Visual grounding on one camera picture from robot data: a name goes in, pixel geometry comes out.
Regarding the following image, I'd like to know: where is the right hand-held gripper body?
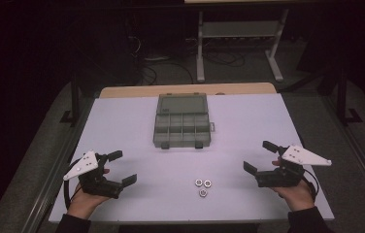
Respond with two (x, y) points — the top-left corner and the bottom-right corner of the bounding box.
(255, 144), (333, 188)

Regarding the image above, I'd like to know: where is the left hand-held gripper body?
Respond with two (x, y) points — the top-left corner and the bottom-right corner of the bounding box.
(62, 150), (124, 200)

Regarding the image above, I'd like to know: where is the grey plastic compartment box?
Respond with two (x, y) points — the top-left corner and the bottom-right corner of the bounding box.
(152, 92), (216, 150)

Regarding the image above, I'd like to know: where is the person's right hand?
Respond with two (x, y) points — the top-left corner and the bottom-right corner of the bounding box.
(271, 158), (316, 213)

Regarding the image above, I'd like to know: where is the person's left hand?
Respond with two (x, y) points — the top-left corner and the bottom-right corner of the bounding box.
(66, 167), (111, 221)

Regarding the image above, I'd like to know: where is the white board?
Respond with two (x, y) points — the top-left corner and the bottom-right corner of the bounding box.
(48, 93), (335, 224)

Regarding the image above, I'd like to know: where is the black stand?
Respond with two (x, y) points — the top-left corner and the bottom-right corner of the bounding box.
(59, 74), (82, 127)
(337, 71), (363, 125)

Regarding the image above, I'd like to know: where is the wooden table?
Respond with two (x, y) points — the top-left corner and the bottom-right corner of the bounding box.
(99, 82), (278, 99)

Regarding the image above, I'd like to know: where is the white metal stand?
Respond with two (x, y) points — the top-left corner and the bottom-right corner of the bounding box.
(195, 9), (290, 83)

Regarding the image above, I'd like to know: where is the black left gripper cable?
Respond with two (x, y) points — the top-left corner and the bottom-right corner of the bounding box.
(63, 159), (84, 210)

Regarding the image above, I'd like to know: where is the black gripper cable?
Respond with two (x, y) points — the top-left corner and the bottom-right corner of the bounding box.
(63, 159), (84, 210)
(301, 168), (319, 200)

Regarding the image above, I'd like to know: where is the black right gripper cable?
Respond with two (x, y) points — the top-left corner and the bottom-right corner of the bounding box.
(301, 168), (319, 200)

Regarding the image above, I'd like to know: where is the metal frame rail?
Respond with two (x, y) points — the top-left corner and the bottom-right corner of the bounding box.
(322, 95), (365, 207)
(21, 96), (96, 233)

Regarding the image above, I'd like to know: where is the black floor cable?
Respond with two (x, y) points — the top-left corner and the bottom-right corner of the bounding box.
(138, 59), (195, 85)

